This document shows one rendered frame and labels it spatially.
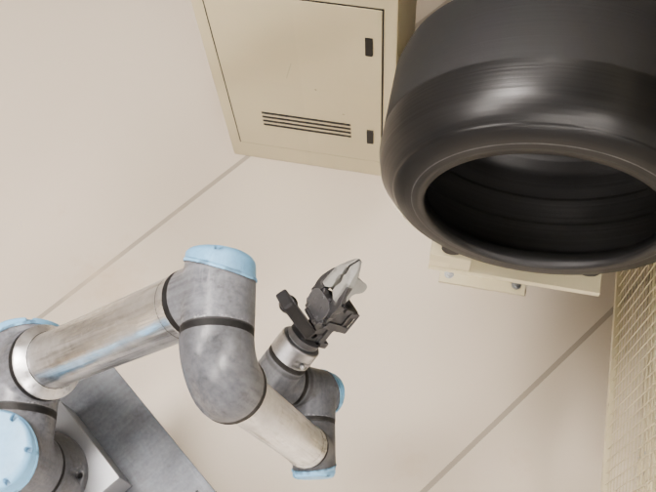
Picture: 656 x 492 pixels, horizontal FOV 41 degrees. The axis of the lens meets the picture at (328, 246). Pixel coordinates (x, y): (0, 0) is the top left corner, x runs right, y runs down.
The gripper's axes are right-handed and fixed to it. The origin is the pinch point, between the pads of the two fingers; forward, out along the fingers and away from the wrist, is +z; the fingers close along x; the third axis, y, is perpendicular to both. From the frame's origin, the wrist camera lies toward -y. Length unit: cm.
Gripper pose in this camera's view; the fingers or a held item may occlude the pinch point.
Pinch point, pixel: (352, 264)
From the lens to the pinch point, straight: 169.0
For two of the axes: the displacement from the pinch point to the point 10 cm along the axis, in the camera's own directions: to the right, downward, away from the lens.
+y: 7.1, 2.6, 6.6
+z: 5.8, -7.5, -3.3
